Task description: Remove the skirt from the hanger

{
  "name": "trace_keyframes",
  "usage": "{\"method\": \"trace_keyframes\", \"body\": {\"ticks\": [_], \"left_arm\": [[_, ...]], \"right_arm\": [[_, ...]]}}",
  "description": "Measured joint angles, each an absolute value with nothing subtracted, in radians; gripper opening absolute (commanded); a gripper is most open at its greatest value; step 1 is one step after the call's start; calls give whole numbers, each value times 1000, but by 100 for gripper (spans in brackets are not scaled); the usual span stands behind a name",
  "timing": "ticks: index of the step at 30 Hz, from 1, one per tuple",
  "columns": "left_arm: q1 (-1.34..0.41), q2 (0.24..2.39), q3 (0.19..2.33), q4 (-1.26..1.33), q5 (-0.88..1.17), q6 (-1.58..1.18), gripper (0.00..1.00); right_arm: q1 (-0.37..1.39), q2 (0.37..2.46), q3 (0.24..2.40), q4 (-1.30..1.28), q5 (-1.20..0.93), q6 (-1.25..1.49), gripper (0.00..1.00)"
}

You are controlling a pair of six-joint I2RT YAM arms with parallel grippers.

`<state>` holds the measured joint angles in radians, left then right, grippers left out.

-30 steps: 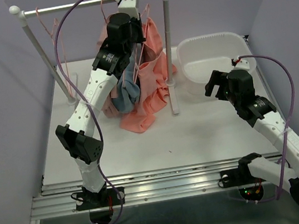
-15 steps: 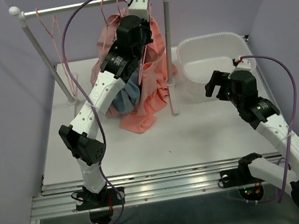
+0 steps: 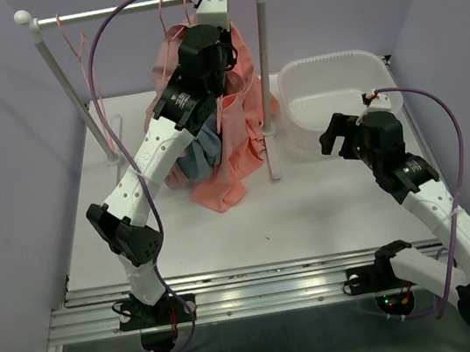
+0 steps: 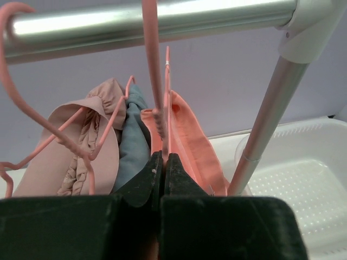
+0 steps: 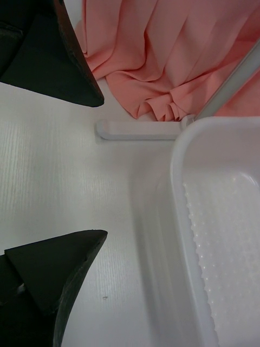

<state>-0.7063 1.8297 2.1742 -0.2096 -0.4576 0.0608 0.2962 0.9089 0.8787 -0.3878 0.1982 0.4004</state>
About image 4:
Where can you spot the white metal clothes rack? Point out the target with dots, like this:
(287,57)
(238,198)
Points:
(308,25)

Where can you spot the salmon pink skirt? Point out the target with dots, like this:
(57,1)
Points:
(194,150)

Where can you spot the blue grey garment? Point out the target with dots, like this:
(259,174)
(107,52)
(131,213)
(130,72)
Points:
(134,148)

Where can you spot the dusty pink garment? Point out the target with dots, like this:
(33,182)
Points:
(56,171)

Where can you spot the pink wire hanger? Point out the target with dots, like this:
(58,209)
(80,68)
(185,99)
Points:
(160,94)

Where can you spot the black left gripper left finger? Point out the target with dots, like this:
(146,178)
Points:
(144,188)

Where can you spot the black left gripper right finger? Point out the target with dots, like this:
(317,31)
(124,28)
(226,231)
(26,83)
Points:
(178,182)

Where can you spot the pink hanger with blue garment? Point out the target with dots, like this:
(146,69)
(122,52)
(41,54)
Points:
(94,155)

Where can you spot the white plastic basket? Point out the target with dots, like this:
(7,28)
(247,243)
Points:
(304,164)

